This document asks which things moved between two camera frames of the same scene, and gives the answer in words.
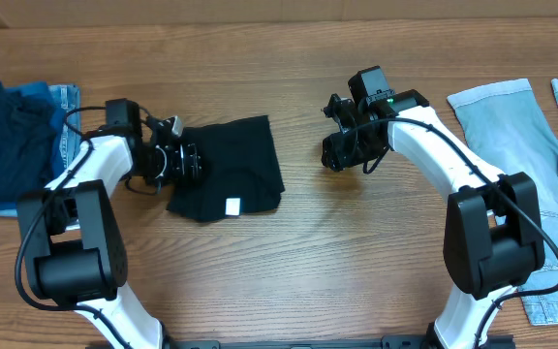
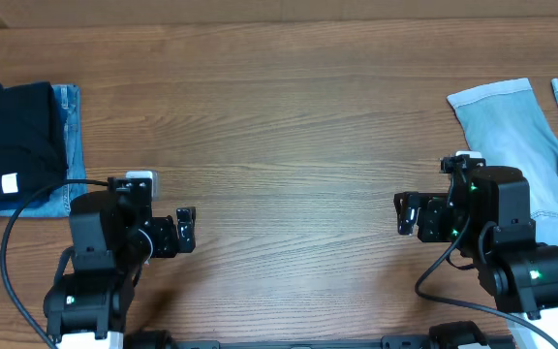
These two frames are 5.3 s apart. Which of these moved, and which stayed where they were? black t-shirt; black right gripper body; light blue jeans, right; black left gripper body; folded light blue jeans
Moved: black right gripper body; black t-shirt; black left gripper body
Stayed: light blue jeans, right; folded light blue jeans
